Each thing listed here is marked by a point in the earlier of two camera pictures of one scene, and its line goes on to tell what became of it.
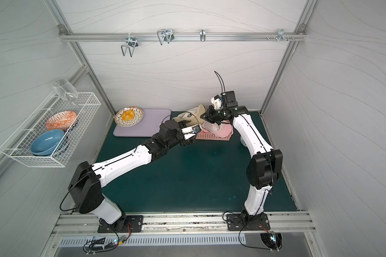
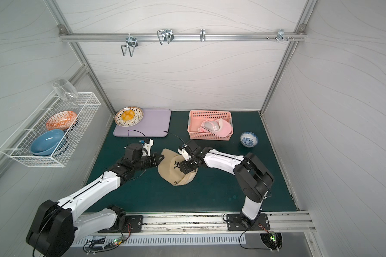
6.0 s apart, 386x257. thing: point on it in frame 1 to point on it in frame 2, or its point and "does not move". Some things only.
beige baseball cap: [195, 115] to [169, 167]
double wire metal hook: [132, 43] does not move
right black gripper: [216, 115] to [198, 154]
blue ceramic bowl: [45, 143] does not move
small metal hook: [202, 35] does not move
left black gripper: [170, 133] to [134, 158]
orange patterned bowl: [61, 120] does not move
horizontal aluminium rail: [183, 37] does not move
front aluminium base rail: [183, 223] does not move
